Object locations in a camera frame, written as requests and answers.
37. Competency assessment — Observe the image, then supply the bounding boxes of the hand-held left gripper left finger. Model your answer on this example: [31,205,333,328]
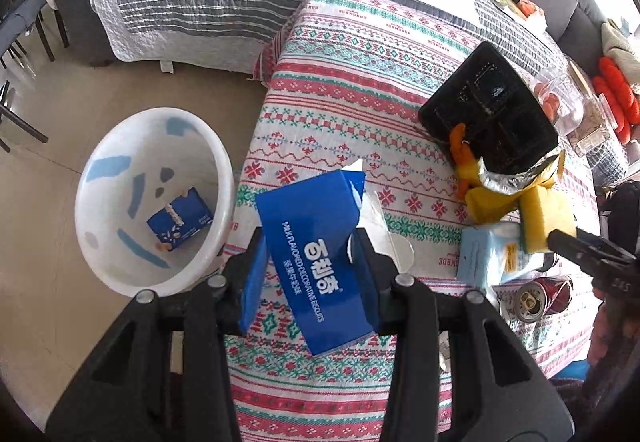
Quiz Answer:
[45,227,271,442]

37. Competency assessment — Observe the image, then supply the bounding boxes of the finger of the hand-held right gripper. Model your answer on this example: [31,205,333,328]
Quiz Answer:
[546,229,639,273]

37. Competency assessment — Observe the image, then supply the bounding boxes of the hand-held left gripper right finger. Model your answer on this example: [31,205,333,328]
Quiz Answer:
[350,227,576,442]

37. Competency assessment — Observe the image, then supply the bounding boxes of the yellow sponge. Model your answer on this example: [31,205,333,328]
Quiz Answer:
[519,186,578,255]

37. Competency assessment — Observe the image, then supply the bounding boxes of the red soda can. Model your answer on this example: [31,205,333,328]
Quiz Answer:
[512,275,573,324]

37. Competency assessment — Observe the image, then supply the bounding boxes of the blue biscuit box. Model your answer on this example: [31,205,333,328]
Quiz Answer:
[255,159,416,357]

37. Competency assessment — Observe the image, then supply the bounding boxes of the light blue tissue pack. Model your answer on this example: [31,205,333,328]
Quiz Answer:
[456,222,546,287]

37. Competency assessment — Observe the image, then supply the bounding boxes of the yellow foil wrapper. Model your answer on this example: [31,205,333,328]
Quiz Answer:
[462,149,568,225]

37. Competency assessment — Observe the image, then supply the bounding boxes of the orange toy piece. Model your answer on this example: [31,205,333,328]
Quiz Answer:
[447,123,483,200]

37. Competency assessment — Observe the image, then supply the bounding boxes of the white plastic basin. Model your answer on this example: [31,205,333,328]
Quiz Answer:
[74,108,236,297]

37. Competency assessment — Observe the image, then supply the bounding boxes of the small blue snack box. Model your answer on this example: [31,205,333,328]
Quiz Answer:
[146,187,215,253]

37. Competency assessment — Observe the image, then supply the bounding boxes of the clear container of oats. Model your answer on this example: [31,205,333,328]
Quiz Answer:
[567,62,617,157]

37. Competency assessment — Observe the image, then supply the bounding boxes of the small orange fruits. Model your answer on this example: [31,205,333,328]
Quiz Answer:
[536,82,562,121]

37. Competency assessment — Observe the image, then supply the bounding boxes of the clear plastic container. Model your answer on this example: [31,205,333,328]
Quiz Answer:
[530,66,586,133]

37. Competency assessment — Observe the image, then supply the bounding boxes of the black plastic tray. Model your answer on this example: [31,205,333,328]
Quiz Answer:
[417,42,560,175]

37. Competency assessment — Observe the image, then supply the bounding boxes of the orange knitted toy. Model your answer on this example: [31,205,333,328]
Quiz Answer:
[592,56,640,143]

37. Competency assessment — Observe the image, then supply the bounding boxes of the patterned red green tablecloth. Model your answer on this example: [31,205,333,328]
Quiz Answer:
[222,0,603,442]

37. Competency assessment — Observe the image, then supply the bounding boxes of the small orange packet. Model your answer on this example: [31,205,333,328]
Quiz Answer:
[517,0,547,21]

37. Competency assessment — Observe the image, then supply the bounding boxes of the dark chair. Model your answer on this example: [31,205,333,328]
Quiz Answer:
[0,0,68,153]

